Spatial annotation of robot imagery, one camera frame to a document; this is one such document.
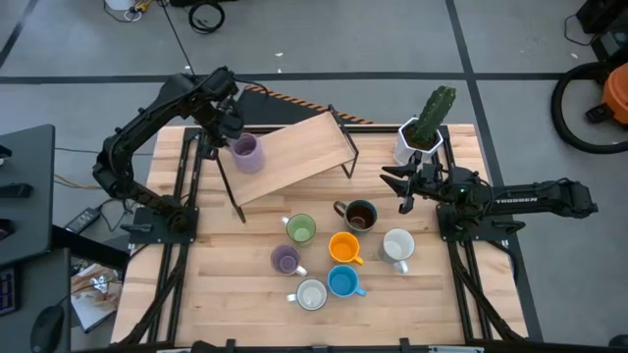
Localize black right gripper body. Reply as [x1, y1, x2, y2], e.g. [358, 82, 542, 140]
[399, 164, 450, 215]

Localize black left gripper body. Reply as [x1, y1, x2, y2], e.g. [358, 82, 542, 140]
[208, 92, 246, 141]

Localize ribbed lilac mug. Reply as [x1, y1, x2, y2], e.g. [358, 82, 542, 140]
[229, 132, 267, 175]

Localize dark mug brown interior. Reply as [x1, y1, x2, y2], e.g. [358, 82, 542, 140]
[333, 198, 379, 233]

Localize teal mug white interior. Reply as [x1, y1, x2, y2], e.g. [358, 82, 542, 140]
[377, 227, 417, 275]

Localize yellow orange mug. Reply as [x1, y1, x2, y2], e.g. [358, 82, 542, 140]
[328, 230, 365, 267]

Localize green mug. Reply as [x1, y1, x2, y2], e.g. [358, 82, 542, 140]
[282, 213, 318, 247]

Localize purple and white mug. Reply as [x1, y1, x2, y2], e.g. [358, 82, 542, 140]
[269, 243, 309, 278]

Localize blue white leaf pattern mug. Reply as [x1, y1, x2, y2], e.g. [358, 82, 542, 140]
[286, 277, 329, 313]

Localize white hexagonal plant pot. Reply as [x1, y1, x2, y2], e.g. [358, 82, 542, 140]
[392, 117, 445, 167]

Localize wooden shelf black metal legs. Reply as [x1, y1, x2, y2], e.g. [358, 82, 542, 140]
[210, 103, 362, 225]

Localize green cactus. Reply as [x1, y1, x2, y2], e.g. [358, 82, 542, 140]
[409, 85, 457, 148]

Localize light blue faceted mug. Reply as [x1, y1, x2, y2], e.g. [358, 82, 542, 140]
[327, 264, 368, 299]

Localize black power adapter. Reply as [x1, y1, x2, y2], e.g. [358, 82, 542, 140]
[63, 207, 103, 235]

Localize orange shop vacuum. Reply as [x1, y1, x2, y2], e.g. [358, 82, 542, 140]
[586, 62, 628, 126]

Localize black remote on desk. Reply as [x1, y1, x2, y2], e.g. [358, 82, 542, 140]
[0, 181, 34, 200]

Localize black equipment box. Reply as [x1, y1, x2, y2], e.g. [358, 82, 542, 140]
[576, 0, 628, 63]

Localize black computer mouse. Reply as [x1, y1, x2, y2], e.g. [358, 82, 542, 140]
[29, 304, 66, 353]

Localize coiled black cable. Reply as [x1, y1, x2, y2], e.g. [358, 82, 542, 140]
[188, 1, 227, 35]

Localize black vacuum hose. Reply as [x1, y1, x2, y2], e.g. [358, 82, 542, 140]
[549, 61, 628, 156]

